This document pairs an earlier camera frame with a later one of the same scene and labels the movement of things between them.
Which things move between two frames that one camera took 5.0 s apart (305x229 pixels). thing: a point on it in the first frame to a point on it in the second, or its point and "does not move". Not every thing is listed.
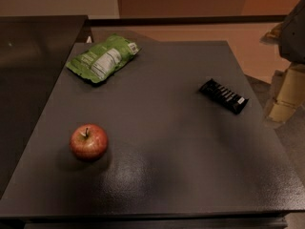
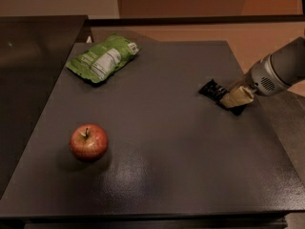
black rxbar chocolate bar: (227, 97) does not move
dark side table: (34, 51) does not move
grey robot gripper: (294, 37) to (262, 77)
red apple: (89, 141) does not move
